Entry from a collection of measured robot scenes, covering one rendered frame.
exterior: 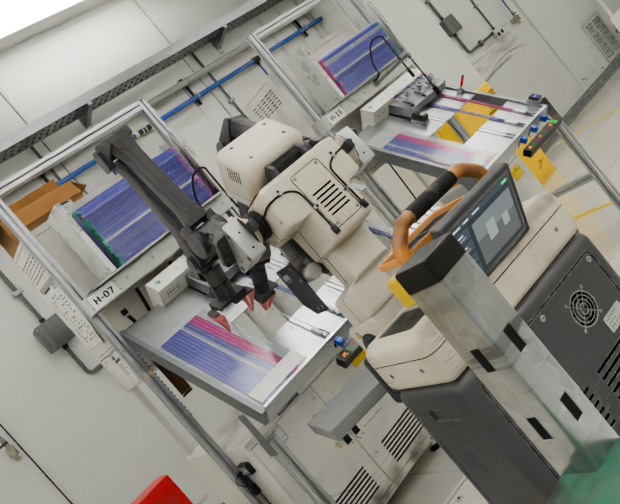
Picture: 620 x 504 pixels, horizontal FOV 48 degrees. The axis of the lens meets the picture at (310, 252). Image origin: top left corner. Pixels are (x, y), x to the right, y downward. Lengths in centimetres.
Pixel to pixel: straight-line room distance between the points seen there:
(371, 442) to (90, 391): 186
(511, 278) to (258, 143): 73
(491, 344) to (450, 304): 3
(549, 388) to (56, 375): 377
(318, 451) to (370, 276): 103
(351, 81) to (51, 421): 237
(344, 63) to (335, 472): 196
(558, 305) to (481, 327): 122
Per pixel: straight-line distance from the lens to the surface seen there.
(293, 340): 242
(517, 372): 39
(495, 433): 146
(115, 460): 409
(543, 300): 157
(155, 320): 267
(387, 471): 281
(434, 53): 559
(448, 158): 321
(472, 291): 38
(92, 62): 486
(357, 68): 360
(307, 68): 349
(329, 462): 268
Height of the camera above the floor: 117
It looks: 4 degrees down
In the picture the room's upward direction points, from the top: 40 degrees counter-clockwise
